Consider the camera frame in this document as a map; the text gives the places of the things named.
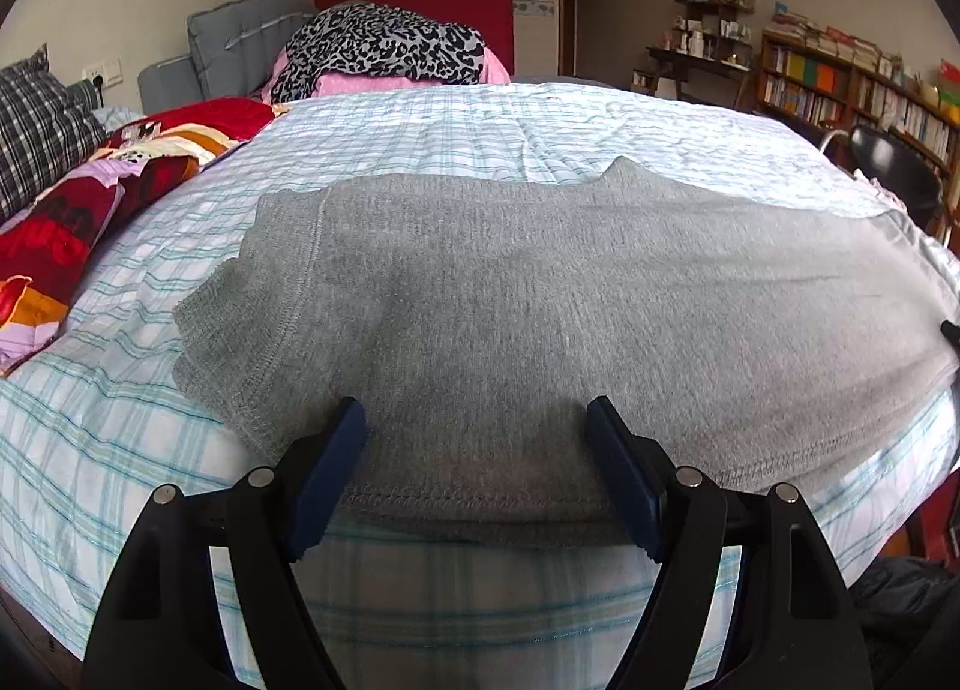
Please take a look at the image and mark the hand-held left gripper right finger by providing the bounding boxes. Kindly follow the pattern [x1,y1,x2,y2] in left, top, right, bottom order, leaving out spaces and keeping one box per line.
[585,396,875,690]

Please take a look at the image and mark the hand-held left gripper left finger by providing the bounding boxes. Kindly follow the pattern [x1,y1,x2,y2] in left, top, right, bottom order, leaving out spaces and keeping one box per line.
[81,396,368,690]

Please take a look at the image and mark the grey pants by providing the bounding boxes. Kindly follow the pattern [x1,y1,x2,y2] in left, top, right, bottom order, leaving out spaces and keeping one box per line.
[172,156,960,548]

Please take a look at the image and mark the black chair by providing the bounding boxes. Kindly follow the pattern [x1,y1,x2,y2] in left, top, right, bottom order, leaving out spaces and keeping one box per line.
[821,124,953,248]

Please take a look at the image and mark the wooden bookshelf with books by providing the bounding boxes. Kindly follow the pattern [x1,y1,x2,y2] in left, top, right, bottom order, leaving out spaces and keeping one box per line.
[754,0,960,173]

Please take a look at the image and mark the dark cloth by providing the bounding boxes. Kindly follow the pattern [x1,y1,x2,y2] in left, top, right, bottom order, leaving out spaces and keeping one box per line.
[847,555,955,690]

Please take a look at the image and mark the red floral blanket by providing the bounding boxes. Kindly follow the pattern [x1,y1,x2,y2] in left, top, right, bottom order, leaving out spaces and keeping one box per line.
[0,97,290,380]

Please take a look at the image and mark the bed with plaid sheet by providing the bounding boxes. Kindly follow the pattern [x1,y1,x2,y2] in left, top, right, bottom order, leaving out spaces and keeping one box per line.
[0,81,960,690]

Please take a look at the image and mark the dark wooden desk with shelves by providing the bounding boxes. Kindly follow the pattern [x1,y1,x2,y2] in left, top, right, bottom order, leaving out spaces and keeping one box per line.
[630,0,758,110]

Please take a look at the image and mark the pink dotted cloth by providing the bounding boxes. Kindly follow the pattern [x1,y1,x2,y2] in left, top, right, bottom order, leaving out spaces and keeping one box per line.
[259,43,511,98]

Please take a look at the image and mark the leopard print cloth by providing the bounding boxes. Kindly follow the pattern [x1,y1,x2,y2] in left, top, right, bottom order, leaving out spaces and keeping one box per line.
[270,0,488,104]

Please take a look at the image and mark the grey cushion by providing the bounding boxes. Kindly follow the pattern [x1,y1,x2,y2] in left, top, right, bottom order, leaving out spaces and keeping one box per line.
[137,0,320,115]

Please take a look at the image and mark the dark plaid pillow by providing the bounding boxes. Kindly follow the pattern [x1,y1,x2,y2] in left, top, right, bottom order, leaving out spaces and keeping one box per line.
[0,43,110,226]

